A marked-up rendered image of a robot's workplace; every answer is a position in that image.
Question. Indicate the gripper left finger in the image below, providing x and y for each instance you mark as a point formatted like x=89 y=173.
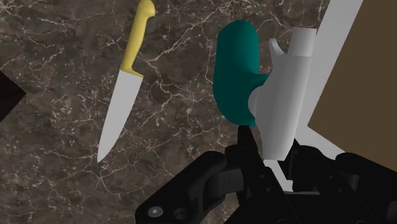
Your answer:
x=198 y=183

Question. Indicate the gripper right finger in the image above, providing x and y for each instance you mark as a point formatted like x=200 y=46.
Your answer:
x=347 y=180

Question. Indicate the teal and white spray bottle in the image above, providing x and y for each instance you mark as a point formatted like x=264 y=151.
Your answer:
x=238 y=74

